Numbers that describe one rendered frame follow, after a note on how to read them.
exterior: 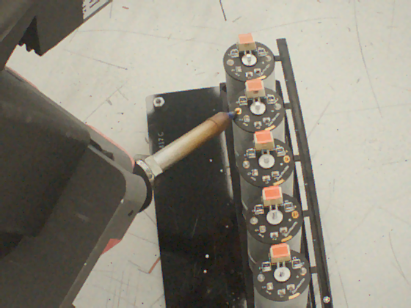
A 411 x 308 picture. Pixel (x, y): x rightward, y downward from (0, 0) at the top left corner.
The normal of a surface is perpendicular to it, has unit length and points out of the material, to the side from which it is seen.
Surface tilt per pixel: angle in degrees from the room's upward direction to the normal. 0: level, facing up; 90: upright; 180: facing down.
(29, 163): 91
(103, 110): 0
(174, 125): 0
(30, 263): 28
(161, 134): 0
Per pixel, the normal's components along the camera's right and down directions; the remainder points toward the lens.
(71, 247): -0.36, -0.15
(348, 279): -0.07, -0.52
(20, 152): 0.78, 0.51
